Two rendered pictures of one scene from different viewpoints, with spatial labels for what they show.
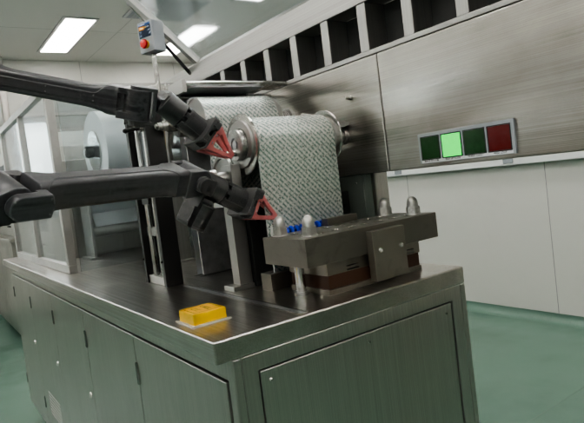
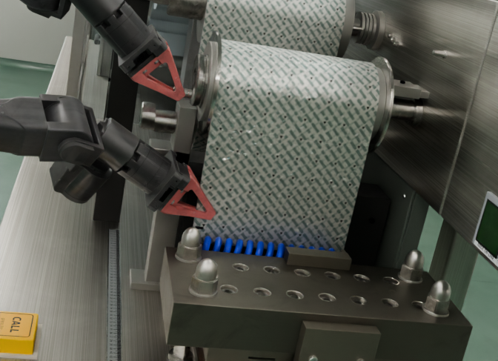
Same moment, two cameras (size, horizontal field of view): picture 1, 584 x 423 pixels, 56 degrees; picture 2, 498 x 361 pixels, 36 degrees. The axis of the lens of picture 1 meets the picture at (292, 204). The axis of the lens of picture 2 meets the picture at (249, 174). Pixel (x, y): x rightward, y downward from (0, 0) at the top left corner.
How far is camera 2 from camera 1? 0.60 m
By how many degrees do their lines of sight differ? 26
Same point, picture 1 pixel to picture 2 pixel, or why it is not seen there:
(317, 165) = (322, 156)
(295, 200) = (259, 200)
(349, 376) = not seen: outside the picture
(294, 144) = (287, 113)
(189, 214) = (58, 176)
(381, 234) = (326, 338)
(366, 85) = (468, 49)
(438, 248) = not seen: outside the picture
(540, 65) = not seen: outside the picture
